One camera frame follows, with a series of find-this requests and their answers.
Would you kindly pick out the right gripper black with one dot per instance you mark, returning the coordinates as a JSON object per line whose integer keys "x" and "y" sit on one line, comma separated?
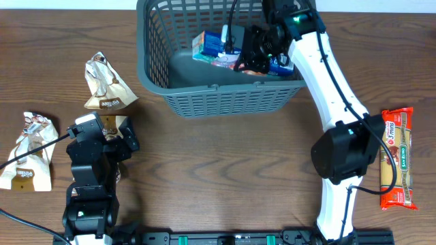
{"x": 249, "y": 60}

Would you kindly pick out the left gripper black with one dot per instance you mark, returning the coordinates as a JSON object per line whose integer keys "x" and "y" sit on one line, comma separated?
{"x": 129, "y": 135}

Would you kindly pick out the cream snack pouch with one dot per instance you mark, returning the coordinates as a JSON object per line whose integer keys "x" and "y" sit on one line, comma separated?
{"x": 108, "y": 90}

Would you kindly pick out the blue carton box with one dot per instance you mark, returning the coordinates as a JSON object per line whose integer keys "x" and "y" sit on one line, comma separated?
{"x": 207, "y": 47}

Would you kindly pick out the orange spaghetti packet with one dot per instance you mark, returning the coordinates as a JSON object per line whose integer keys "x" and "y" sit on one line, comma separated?
{"x": 397, "y": 137}

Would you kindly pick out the cream pouch under arm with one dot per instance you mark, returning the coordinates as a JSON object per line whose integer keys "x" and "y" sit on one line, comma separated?
{"x": 111, "y": 124}

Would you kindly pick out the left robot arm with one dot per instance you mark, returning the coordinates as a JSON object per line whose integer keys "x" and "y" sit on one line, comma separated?
{"x": 92, "y": 206}

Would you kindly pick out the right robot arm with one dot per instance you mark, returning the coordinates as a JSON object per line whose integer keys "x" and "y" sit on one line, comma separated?
{"x": 296, "y": 35}

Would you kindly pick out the grey plastic basket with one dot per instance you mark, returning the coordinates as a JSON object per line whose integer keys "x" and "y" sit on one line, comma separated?
{"x": 192, "y": 88}

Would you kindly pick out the cream pouch far left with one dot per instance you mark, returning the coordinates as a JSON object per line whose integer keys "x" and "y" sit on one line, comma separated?
{"x": 32, "y": 172}

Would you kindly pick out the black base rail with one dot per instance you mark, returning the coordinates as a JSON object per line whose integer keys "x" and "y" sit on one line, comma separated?
{"x": 285, "y": 237}

